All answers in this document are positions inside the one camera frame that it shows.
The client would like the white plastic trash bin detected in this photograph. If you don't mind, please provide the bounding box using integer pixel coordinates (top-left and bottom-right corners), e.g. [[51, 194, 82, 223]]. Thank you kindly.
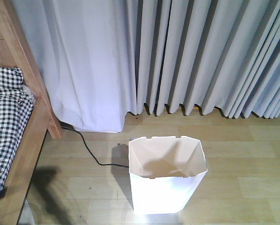
[[128, 136, 208, 215]]

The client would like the white sheer curtain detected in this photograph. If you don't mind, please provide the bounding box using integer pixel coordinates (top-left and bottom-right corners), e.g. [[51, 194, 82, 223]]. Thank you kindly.
[[13, 0, 136, 133]]

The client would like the grey pleated curtain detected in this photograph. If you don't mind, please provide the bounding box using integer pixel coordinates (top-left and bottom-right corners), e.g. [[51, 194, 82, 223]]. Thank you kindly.
[[123, 0, 280, 119]]

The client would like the wooden bed frame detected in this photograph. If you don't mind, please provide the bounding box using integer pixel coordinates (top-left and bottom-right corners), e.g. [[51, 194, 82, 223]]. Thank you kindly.
[[0, 0, 63, 225]]

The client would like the black power cord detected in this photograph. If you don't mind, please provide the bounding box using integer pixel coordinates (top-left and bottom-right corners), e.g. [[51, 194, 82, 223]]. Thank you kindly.
[[60, 121, 130, 168]]

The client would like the black white checkered bedsheet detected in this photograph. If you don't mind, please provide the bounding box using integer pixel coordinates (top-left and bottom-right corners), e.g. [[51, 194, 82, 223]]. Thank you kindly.
[[0, 67, 35, 194]]

